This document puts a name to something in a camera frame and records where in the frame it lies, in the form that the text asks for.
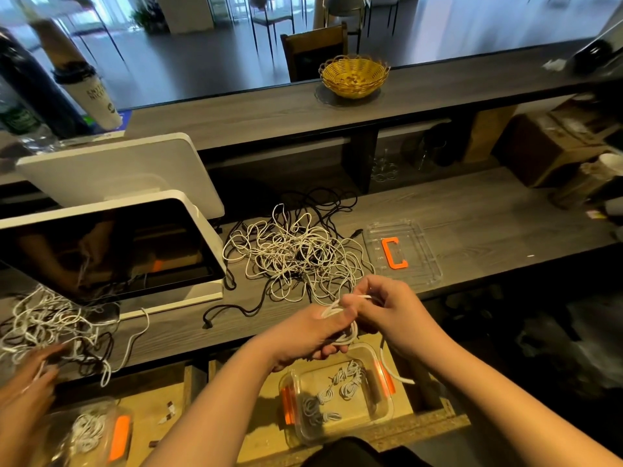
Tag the round wooden table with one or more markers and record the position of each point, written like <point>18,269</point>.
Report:
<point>58,29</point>

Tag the black device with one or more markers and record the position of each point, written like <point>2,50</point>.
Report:
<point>596,48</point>

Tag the small white connector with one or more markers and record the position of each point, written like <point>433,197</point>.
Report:
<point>168,411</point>

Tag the white paper coffee cup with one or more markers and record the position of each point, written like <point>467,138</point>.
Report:
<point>90,97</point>

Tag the black thermos bottle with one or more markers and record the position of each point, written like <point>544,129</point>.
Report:
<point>39,92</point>

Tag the person's left forearm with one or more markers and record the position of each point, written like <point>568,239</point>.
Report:
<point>204,418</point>

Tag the pile of white containers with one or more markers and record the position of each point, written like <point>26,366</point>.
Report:
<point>472,304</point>

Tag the clear plastic water bottle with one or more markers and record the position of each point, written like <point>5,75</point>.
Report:
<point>19,121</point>

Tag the black metal chair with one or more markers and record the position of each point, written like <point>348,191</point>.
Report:
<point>346,4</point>
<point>271,9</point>

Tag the yellow woven basket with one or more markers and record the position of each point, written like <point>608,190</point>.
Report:
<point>354,78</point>

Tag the clear container drawer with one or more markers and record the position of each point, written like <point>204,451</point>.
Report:
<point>375,408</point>
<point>58,452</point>

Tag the brown wooden chair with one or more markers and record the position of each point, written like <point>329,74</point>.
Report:
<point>313,53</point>

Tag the person's left hand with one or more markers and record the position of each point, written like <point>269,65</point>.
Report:
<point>302,335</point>

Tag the person's right hand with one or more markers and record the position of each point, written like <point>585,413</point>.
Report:
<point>399,316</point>

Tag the grey wooden bar counter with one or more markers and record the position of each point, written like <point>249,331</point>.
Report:
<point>263,107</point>

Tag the white touchscreen monitor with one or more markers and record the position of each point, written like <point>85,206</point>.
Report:
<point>107,248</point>

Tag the white customer display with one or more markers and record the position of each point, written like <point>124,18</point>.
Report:
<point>122,170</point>

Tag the wooden drawer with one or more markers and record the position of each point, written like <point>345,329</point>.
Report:
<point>170,438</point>
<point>428,418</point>

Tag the person's right forearm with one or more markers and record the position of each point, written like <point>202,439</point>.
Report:
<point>506,413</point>

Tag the green potted plant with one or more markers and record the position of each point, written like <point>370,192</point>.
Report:
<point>148,14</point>

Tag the blue white notebook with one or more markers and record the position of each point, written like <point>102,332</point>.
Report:
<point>125,119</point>

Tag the flat cardboard sheet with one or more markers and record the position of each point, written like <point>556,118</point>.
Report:
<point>489,133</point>

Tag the brown cardboard box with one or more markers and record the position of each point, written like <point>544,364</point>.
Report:
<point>550,150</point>

